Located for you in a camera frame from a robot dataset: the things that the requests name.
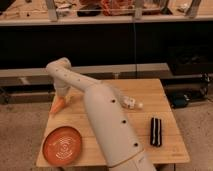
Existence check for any orange ceramic bowl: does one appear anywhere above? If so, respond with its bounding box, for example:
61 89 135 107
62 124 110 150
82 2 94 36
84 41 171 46
42 126 82 166

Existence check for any wooden table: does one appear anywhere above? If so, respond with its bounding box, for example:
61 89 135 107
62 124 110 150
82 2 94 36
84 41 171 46
43 79 190 166

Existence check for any dark device on floor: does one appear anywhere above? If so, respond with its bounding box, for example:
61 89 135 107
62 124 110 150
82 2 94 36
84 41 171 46
170 93 189 108

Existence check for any small white toy object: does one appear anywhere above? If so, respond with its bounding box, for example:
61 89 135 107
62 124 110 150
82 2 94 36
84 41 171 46
122 96 143 110

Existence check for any orange pepper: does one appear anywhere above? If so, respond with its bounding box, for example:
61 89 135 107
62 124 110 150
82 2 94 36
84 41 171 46
49 97 66 115

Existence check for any black striped rectangular object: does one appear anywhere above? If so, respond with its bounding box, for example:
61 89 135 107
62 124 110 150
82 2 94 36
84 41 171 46
150 117 162 147

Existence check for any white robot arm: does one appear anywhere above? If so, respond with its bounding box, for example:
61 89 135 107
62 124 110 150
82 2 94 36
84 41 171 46
46 58 156 171

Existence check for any background workbench shelf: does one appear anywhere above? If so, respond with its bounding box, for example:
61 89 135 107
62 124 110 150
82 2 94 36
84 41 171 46
0 0 213 27

